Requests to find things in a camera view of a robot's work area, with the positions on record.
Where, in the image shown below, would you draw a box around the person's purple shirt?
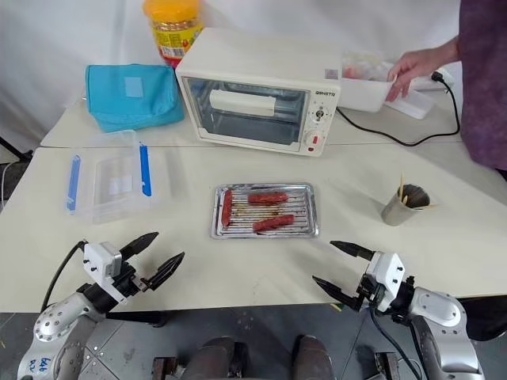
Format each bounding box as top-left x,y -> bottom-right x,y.
457,0 -> 507,172

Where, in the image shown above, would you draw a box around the black tripod leg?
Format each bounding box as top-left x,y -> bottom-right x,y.
0,136 -> 33,159

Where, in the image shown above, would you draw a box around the person's bare hand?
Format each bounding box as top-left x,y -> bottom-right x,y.
386,50 -> 439,103

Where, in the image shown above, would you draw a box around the yellow lidded snack jar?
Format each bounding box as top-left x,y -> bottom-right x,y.
142,0 -> 205,68

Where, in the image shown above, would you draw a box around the white plastic food container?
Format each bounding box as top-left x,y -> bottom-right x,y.
339,50 -> 398,114

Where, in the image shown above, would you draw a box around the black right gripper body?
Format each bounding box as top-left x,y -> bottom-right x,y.
355,275 -> 386,309

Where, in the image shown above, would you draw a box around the clear plastic box blue clips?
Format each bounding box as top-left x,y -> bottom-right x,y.
64,129 -> 159,226

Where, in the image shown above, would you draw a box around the clear plastic wrapped food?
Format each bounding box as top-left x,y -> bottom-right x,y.
342,50 -> 397,82

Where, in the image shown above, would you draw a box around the black oven power cable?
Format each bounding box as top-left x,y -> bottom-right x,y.
335,70 -> 463,148

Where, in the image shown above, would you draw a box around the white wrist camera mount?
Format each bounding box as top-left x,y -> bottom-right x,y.
363,250 -> 406,312
83,241 -> 124,304

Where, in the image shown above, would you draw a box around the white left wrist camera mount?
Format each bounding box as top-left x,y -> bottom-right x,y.
83,241 -> 124,304

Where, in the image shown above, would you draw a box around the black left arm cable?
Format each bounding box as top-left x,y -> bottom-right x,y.
40,239 -> 88,314

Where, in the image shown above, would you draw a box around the teal fabric bag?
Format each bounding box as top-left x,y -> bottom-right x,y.
85,63 -> 186,134

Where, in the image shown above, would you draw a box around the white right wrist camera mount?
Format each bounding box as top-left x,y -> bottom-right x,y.
363,250 -> 406,312

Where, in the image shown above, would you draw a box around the metal cup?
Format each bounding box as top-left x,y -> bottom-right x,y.
380,183 -> 431,227

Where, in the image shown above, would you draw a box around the red sausage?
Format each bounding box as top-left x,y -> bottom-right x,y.
247,191 -> 289,206
252,214 -> 297,234
221,189 -> 234,229

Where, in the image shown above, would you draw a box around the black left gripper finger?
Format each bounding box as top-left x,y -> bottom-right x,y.
120,232 -> 160,259
140,252 -> 185,293

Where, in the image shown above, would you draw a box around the silver metal baking tray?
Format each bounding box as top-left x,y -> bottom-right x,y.
209,182 -> 320,241

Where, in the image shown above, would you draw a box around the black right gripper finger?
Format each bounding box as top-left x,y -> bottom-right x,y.
311,275 -> 362,313
330,240 -> 374,261

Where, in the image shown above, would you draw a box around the white toaster oven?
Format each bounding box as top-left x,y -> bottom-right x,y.
174,27 -> 344,160

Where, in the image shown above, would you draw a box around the thin floor cable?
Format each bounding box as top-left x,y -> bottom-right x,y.
0,161 -> 17,209

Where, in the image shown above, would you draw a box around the dark rounded shape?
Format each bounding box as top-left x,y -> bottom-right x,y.
184,336 -> 238,380
292,334 -> 336,380

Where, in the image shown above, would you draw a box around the dark right arm cable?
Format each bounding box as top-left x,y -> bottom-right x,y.
370,306 -> 425,380

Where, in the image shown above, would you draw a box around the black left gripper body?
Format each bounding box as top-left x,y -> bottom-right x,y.
112,264 -> 147,298

